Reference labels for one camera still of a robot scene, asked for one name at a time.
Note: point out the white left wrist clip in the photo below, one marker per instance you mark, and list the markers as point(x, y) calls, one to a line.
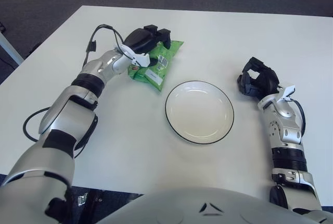
point(141, 60)

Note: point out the green snack bag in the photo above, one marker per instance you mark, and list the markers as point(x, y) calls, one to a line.
point(166, 54)

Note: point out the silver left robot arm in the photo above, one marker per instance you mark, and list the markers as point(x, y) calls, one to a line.
point(67, 114)

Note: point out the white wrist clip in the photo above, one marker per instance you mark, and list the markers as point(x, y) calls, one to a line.
point(141, 60)
point(288, 91)

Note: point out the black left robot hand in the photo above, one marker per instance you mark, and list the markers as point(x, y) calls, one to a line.
point(140, 40)

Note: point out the silver robot torso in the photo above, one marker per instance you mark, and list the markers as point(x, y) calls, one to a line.
point(182, 205)

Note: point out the white plate with black rim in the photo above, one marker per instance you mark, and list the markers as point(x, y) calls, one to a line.
point(199, 114)

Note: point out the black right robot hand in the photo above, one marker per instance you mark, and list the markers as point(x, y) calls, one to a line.
point(265, 80)

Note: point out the white neighbouring table leg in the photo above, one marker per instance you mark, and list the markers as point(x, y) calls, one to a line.
point(10, 49)

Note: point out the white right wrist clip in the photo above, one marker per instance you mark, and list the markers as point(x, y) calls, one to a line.
point(288, 91)

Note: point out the shiny bracket under table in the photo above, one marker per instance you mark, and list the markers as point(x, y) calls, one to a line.
point(82, 200)

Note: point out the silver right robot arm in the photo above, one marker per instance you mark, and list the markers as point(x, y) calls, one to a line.
point(287, 132)

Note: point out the dark floor object by leg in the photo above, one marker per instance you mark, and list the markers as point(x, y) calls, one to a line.
point(2, 27)

